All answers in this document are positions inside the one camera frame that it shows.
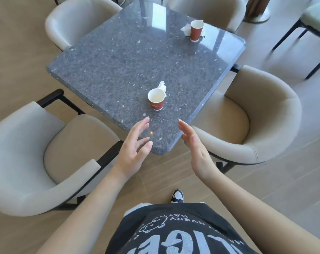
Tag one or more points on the brown column with metal base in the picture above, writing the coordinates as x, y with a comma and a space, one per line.
258, 10

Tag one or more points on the black and white sneaker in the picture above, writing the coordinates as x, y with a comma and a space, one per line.
177, 196

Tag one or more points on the person's right hand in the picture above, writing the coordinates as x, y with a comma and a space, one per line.
201, 161

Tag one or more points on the beige upholstered armchair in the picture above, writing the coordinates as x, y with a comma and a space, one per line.
268, 116
215, 10
70, 21
22, 161
316, 15

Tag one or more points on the person's left hand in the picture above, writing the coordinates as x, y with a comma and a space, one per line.
128, 156

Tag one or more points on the black printed t-shirt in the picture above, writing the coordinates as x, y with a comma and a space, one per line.
181, 232

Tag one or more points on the person's left thumb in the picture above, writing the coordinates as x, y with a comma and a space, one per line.
146, 147

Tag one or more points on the person's right forearm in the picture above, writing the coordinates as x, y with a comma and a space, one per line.
258, 211

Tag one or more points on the crumpled white napkin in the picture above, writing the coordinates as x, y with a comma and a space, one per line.
162, 86
186, 29

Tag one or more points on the person's right thumb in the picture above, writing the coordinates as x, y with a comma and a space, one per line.
194, 141

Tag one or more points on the red paper cup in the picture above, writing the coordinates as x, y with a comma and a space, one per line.
156, 102
196, 31

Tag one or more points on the person's left forearm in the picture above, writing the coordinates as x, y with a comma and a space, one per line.
88, 216

